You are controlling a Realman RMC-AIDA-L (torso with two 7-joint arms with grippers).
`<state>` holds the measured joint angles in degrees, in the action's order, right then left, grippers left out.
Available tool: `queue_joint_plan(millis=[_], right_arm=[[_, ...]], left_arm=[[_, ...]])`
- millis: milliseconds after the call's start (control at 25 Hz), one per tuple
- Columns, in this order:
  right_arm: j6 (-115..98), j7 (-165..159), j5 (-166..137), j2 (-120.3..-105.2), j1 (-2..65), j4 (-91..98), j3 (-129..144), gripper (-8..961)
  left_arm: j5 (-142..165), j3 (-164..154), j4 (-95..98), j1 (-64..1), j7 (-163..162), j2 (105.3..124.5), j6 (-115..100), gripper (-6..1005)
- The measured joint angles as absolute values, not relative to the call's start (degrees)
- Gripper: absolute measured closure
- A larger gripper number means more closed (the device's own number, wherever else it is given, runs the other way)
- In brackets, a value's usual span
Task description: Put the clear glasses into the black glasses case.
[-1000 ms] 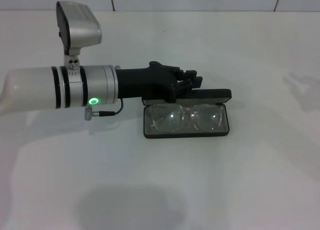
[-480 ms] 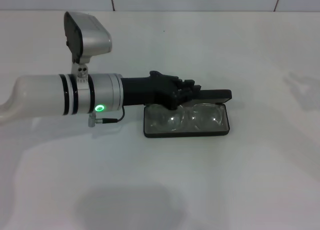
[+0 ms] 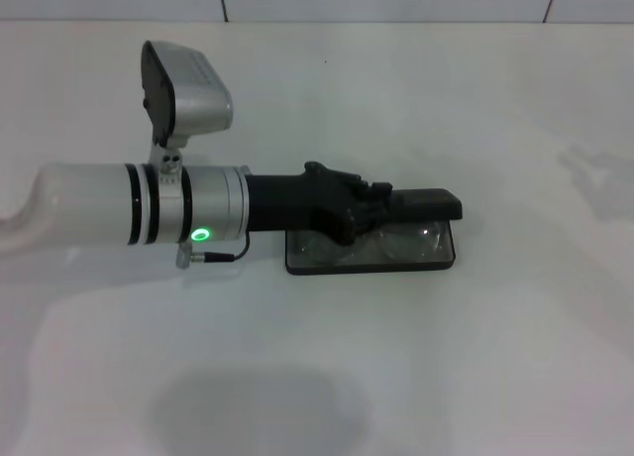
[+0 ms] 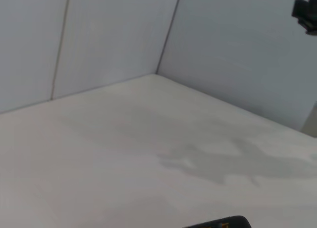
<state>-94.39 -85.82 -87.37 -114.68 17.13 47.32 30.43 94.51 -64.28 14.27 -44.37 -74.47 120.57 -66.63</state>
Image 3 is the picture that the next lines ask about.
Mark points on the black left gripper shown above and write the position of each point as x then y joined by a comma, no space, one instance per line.
297,198

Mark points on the clear white glasses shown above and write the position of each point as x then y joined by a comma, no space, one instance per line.
406,243

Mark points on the black glasses case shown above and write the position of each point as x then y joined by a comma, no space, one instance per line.
426,203

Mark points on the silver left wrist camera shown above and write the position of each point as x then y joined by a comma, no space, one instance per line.
198,94

